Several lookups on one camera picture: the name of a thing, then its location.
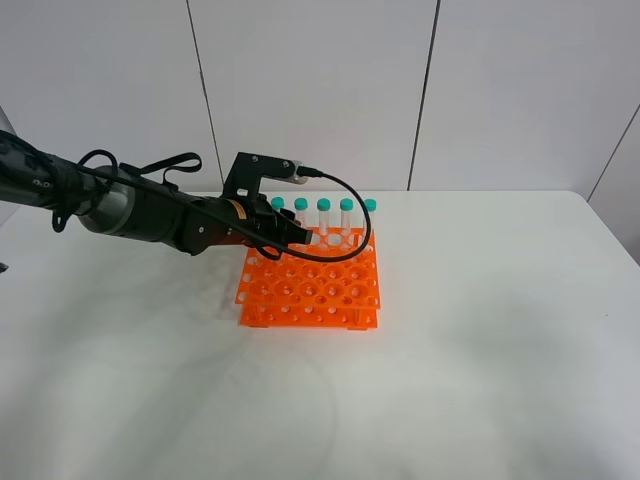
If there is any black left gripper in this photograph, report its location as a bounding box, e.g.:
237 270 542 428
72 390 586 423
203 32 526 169
177 193 313 256

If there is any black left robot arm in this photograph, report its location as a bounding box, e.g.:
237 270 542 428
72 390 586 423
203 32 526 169
1 131 312 256

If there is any row tube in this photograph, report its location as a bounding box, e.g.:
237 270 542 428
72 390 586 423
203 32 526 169
271 196 285 210
362 198 377 233
316 198 331 245
294 197 308 228
339 198 354 248

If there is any orange test tube rack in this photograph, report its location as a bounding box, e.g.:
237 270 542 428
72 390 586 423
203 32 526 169
235 237 381 330

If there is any back row tube far right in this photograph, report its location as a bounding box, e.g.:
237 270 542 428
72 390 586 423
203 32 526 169
362 198 377 233

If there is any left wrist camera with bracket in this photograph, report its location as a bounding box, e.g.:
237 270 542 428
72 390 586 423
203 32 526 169
222 152 324 200

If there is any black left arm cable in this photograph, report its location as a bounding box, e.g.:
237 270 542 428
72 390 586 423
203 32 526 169
49 148 377 262

